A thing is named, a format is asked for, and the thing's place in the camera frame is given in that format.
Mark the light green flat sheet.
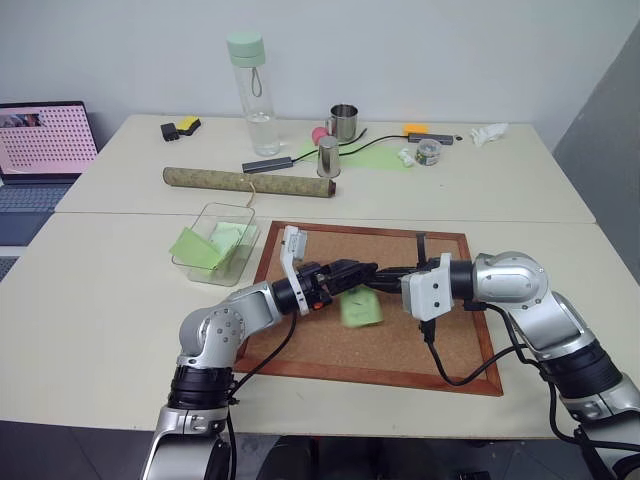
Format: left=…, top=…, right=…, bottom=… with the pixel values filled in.
left=294, top=138, right=417, bottom=174

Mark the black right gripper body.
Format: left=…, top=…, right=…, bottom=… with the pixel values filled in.
left=385, top=267, right=419, bottom=297

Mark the bright green paper note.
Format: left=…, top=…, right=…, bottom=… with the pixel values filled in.
left=169, top=227, right=224, bottom=272

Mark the crumpled white tissue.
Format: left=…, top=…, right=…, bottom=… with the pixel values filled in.
left=469, top=121, right=510, bottom=147

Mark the steel cup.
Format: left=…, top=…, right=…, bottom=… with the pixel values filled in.
left=315, top=136, right=344, bottom=180

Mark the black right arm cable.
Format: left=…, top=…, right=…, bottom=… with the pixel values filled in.
left=417, top=299, right=609, bottom=480

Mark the pale green paper note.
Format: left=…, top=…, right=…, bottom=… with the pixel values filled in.
left=208, top=221, right=259, bottom=271

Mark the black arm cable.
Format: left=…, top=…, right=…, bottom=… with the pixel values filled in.
left=417, top=299, right=609, bottom=480
left=225, top=313, right=299, bottom=480

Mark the small clear round container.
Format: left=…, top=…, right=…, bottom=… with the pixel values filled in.
left=415, top=138, right=443, bottom=168

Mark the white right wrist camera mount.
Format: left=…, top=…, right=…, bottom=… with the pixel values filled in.
left=400, top=253, right=454, bottom=322

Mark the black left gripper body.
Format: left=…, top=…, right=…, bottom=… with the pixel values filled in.
left=298, top=259, right=354, bottom=310

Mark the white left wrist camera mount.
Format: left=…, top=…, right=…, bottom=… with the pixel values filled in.
left=278, top=225, right=313, bottom=317

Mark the clear bottle with green lid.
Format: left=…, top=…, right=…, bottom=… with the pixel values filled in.
left=225, top=30, right=283, bottom=158

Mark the grey hub with black cable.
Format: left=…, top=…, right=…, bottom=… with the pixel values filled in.
left=241, top=126, right=419, bottom=175

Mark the wood framed cork board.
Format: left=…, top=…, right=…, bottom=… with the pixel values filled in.
left=231, top=219, right=504, bottom=398

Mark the rolled brown patterned mat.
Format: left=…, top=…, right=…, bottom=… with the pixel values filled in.
left=161, top=165, right=338, bottom=200

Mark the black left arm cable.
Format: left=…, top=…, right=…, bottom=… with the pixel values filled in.
left=225, top=313, right=299, bottom=480

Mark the steel mug with handle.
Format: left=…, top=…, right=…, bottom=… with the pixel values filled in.
left=325, top=103, right=361, bottom=143

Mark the green sticky note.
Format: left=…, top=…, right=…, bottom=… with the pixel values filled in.
left=339, top=290, right=384, bottom=330

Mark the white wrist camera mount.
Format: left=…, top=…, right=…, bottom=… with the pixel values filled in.
left=278, top=225, right=313, bottom=317
left=400, top=253, right=454, bottom=322

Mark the grey partition panel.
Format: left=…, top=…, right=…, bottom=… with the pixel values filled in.
left=551, top=19, right=640, bottom=224

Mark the yellow and black sponge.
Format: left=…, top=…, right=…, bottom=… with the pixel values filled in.
left=175, top=115, right=203, bottom=137

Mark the open laptop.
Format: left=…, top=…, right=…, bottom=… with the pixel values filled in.
left=0, top=100, right=101, bottom=247

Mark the clear plastic box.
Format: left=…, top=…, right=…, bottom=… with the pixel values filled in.
left=169, top=200, right=262, bottom=288

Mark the slim grey hub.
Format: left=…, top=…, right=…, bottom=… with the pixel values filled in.
left=406, top=131, right=456, bottom=146

